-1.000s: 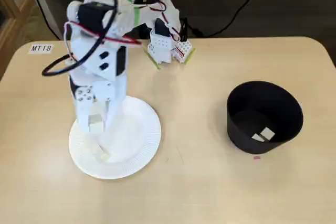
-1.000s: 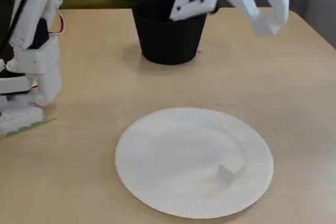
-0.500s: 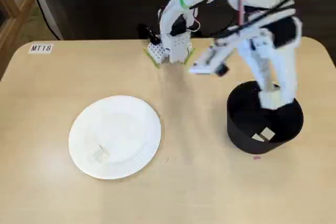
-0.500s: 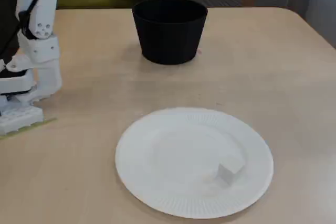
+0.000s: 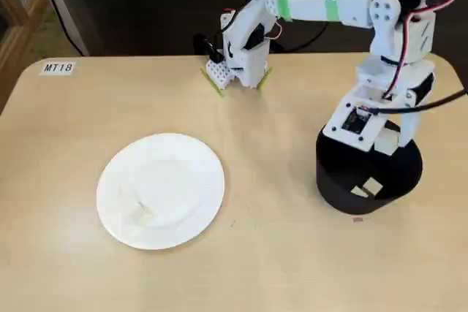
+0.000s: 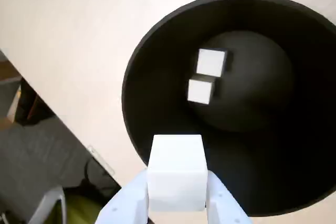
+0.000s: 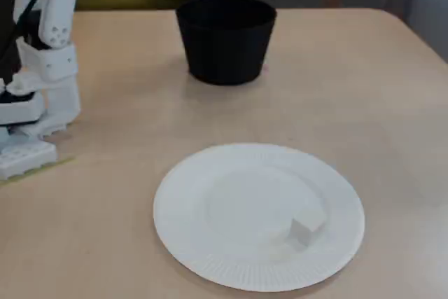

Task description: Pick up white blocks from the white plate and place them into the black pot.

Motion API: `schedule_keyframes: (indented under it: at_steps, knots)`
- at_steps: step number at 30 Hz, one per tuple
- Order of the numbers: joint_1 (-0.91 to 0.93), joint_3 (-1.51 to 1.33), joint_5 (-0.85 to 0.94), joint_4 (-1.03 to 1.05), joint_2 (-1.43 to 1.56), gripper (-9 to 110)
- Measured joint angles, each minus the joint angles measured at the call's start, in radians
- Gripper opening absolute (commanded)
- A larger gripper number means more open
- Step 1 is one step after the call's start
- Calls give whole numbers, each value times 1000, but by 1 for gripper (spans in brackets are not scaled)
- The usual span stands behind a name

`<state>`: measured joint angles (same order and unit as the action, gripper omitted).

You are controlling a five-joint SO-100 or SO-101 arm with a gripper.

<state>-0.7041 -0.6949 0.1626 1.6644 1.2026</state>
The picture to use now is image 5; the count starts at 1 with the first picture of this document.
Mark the green tape band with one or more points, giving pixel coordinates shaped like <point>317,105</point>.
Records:
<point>285,5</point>
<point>331,5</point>

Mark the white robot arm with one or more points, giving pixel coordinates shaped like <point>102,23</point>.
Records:
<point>311,5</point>

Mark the wooden furniture frame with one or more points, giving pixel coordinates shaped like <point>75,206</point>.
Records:
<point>16,34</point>

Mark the white paper plate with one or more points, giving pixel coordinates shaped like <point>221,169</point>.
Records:
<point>175,180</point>

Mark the yellow-green base plate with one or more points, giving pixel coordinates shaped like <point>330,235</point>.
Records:
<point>213,83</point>

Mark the white MT18 label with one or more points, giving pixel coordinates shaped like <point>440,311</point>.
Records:
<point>56,68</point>

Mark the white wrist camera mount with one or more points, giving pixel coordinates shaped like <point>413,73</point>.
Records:
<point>334,129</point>

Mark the gray metal post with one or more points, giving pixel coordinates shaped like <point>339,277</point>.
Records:
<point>71,27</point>

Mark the small pink sticker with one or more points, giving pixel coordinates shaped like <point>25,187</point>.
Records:
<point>358,220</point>

